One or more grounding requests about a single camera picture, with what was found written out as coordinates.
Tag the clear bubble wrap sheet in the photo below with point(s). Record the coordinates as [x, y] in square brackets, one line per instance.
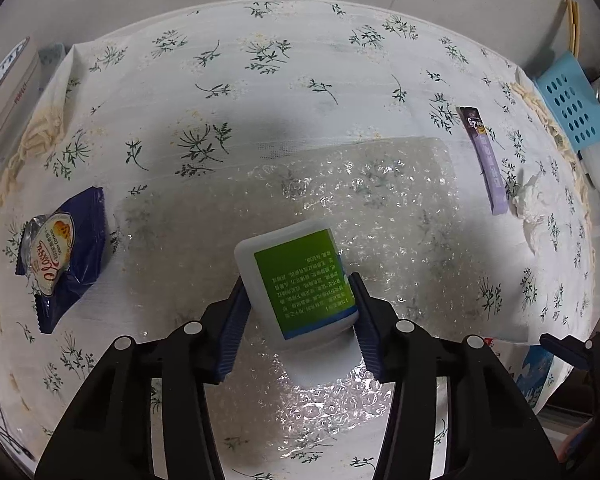
[380, 200]

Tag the white box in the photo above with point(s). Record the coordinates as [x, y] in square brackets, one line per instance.
[10, 105]

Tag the blue perforated utensil holder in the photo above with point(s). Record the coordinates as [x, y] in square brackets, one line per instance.
[570, 100]

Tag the white floral tablecloth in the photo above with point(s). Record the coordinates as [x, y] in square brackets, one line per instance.
[280, 85]

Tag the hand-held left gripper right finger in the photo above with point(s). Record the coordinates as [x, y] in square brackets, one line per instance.
[366, 326]

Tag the purple stick sachet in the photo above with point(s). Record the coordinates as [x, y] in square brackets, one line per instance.
[490, 170]

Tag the white tissue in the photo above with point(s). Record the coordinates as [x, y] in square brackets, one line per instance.
[535, 210]

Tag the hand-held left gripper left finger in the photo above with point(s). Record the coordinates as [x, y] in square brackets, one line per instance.
[232, 321]

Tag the dark blue snack packet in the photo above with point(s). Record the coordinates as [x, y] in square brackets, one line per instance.
[75, 265]

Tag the blue white milk carton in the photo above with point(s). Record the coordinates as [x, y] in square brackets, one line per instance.
[535, 371]

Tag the wooden chopstick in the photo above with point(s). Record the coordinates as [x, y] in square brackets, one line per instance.
[574, 27]

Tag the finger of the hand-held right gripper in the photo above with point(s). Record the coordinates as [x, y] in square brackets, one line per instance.
[565, 351]

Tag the small white green-label bottle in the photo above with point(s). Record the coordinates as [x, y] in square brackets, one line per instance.
[300, 280]

